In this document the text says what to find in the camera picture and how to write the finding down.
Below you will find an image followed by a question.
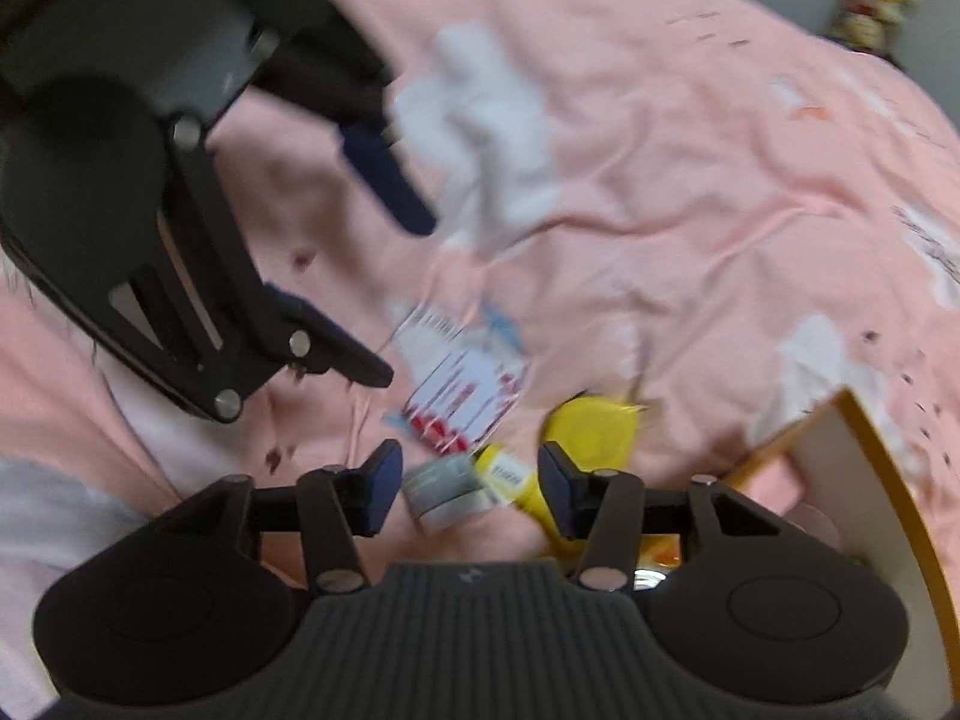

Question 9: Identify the orange cardboard box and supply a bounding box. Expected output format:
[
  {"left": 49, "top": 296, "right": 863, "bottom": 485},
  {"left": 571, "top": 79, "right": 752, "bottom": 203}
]
[{"left": 720, "top": 385, "right": 960, "bottom": 695}]

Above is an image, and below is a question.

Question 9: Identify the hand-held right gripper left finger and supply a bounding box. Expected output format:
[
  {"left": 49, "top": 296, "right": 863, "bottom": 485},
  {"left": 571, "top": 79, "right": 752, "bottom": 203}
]
[{"left": 150, "top": 439, "right": 407, "bottom": 595}]

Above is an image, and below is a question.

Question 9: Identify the yellow plastic container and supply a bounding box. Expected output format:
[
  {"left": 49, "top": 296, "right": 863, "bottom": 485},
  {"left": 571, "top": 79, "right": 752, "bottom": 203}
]
[{"left": 471, "top": 396, "right": 648, "bottom": 541}]

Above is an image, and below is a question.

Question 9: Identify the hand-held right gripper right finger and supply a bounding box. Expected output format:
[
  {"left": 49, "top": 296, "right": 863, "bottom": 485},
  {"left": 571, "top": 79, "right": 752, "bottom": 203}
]
[{"left": 538, "top": 441, "right": 808, "bottom": 595}]

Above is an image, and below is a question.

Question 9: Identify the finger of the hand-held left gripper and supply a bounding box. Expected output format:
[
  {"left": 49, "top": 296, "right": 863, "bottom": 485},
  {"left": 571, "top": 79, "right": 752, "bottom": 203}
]
[
  {"left": 223, "top": 0, "right": 440, "bottom": 238},
  {"left": 75, "top": 118, "right": 395, "bottom": 422}
]

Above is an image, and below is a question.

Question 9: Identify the pink printed blanket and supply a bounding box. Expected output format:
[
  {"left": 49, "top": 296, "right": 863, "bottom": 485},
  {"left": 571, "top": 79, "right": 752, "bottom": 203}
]
[{"left": 0, "top": 0, "right": 960, "bottom": 720}]

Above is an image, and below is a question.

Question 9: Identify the small grey-lidded jar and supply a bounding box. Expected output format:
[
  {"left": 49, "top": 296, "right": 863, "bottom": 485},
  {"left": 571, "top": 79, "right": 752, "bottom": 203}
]
[{"left": 402, "top": 454, "right": 497, "bottom": 538}]

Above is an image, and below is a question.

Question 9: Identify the white cloth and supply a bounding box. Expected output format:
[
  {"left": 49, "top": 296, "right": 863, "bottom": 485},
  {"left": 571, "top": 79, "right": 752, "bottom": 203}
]
[{"left": 0, "top": 456, "right": 182, "bottom": 698}]

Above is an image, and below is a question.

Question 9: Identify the white red-spotted packet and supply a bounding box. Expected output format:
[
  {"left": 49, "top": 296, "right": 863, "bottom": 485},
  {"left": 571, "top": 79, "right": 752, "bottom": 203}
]
[{"left": 381, "top": 304, "right": 530, "bottom": 455}]

